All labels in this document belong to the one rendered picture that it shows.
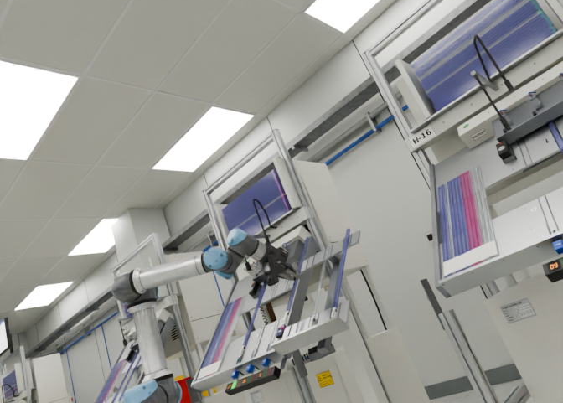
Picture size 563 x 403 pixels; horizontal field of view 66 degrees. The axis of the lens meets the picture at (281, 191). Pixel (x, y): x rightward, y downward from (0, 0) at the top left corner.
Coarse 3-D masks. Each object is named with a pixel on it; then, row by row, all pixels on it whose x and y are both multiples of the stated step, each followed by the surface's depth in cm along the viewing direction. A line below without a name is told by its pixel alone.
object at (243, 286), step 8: (240, 280) 275; (248, 280) 266; (280, 280) 233; (288, 280) 225; (240, 288) 266; (248, 288) 257; (272, 288) 233; (280, 288) 226; (288, 288) 219; (232, 296) 268; (240, 296) 258; (248, 296) 250; (264, 296) 234; (272, 296) 227; (280, 296) 230; (248, 304) 242; (264, 304) 238
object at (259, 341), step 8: (280, 320) 204; (264, 328) 210; (272, 328) 204; (256, 336) 210; (264, 336) 205; (272, 336) 199; (232, 344) 224; (240, 344) 217; (248, 344) 211; (256, 344) 205; (264, 344) 200; (232, 352) 218; (248, 352) 206; (256, 352) 200; (264, 352) 195; (224, 360) 219; (232, 360) 212; (240, 360) 205; (224, 368) 213
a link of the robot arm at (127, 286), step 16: (192, 256) 159; (208, 256) 155; (224, 256) 155; (128, 272) 162; (144, 272) 160; (160, 272) 159; (176, 272) 158; (192, 272) 157; (208, 272) 159; (112, 288) 163; (128, 288) 159; (144, 288) 161
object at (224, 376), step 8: (272, 352) 186; (248, 360) 196; (256, 360) 194; (272, 360) 190; (280, 360) 189; (232, 368) 203; (240, 368) 201; (256, 368) 198; (208, 376) 215; (216, 376) 211; (224, 376) 209; (240, 376) 205; (192, 384) 222; (200, 384) 220; (208, 384) 218; (216, 384) 216
